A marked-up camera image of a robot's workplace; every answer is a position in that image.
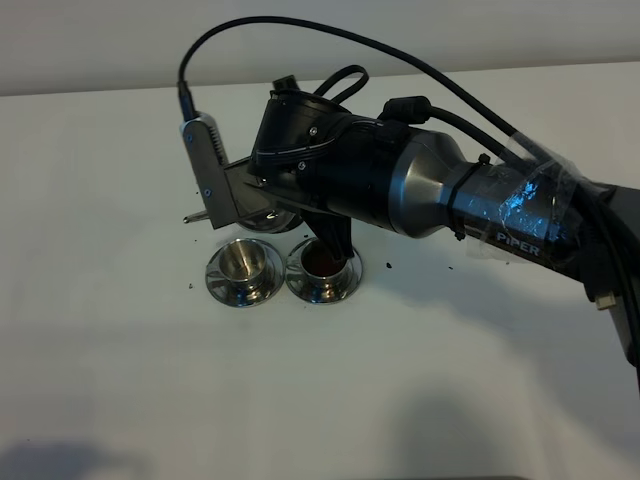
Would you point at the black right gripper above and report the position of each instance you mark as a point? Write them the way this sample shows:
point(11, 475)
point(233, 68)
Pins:
point(318, 155)

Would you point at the right stainless steel saucer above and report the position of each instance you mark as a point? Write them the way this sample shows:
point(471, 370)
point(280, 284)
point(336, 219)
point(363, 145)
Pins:
point(318, 291)

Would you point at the stainless steel teapot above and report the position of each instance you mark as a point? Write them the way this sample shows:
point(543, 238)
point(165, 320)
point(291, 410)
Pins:
point(262, 216)

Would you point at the left stainless steel saucer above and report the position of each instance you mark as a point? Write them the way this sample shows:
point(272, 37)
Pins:
point(240, 295)

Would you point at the right stainless steel teacup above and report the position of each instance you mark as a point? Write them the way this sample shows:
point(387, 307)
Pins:
point(317, 261)

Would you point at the stainless steel teacup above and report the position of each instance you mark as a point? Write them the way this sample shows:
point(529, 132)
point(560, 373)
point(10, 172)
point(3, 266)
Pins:
point(317, 261)
point(242, 260)

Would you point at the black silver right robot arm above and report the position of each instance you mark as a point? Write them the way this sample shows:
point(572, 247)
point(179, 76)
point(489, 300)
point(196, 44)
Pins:
point(416, 168)

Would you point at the stainless steel saucer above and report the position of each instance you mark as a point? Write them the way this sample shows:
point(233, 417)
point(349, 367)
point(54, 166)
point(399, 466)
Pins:
point(240, 295)
point(318, 291)

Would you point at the left stainless steel teacup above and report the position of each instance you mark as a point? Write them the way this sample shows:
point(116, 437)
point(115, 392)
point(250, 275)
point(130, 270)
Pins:
point(242, 260)

